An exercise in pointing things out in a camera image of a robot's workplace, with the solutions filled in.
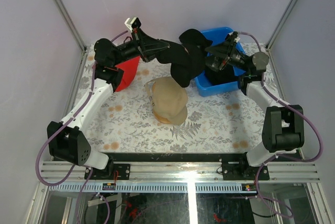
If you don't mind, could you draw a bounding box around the blue plastic bin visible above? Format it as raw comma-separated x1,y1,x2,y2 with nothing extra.
194,27,245,97

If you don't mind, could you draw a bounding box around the purple cable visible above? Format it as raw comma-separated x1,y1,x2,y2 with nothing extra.
237,31,324,218
35,30,129,224

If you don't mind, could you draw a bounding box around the beige baseball cap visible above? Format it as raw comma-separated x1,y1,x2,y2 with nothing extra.
144,76,188,125

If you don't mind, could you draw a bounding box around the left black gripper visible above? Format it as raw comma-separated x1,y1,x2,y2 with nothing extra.
112,27,170,67

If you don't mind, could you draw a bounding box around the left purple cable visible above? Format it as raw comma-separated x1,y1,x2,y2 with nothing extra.
35,30,129,224

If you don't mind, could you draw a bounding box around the black cap pink logo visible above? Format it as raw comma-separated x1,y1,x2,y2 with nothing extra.
205,65,238,85

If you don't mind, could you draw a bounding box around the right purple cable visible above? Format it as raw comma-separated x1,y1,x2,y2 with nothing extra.
237,31,324,218

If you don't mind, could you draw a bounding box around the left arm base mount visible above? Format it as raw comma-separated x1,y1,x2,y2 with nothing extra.
90,161,131,181

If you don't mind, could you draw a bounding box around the aluminium frame post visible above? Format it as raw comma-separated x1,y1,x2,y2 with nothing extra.
39,0,87,52
264,0,315,51

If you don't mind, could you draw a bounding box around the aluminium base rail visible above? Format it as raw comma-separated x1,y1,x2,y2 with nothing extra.
39,161,321,183

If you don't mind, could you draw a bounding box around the right aluminium frame post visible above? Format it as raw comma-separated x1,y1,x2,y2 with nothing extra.
264,0,315,51

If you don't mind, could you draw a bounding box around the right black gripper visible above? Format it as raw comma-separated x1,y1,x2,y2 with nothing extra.
199,35,250,73

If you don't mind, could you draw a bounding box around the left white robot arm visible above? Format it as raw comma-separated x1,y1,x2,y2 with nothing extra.
47,25,170,179

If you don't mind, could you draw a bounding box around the red cloth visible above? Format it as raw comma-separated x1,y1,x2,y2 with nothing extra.
115,56,140,92

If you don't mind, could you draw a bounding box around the black cap on bin rim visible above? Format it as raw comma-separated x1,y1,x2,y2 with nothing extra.
179,29,213,51

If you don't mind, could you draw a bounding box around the black cap gold logo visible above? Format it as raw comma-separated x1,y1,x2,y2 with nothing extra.
156,41,207,88

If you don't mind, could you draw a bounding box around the floral table mat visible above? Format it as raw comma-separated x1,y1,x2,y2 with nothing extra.
85,61,265,153

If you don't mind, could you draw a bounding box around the left aluminium frame post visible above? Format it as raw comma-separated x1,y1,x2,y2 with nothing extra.
39,0,87,52

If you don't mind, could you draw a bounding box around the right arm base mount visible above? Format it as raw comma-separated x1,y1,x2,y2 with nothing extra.
219,153,260,181

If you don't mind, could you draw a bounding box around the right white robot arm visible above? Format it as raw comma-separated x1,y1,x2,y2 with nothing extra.
205,31,304,179

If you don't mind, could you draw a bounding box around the wooden hat stand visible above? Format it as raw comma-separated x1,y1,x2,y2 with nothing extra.
153,111,171,125

